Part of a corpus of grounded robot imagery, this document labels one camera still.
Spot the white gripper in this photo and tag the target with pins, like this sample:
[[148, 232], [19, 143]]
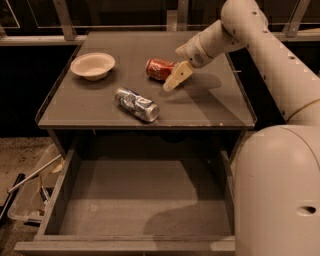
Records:
[[194, 52]]

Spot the red coke can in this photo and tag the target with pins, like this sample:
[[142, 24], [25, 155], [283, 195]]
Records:
[[159, 69]]

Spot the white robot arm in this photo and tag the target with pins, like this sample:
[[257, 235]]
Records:
[[277, 176]]

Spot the silver blue crushed can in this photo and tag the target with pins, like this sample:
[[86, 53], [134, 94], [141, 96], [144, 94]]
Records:
[[143, 108]]

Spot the open grey top drawer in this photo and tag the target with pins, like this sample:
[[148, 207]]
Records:
[[135, 195]]

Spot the grey cabinet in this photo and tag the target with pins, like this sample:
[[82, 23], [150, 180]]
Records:
[[211, 99]]

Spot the white paper bowl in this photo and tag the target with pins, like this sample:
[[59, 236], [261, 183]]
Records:
[[92, 66]]

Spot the clear plastic bin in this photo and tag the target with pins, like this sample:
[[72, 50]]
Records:
[[33, 196]]

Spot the metal rod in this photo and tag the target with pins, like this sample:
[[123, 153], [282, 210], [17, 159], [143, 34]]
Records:
[[32, 175]]

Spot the metal window frame railing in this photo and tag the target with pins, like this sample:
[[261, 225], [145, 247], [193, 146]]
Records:
[[67, 22]]

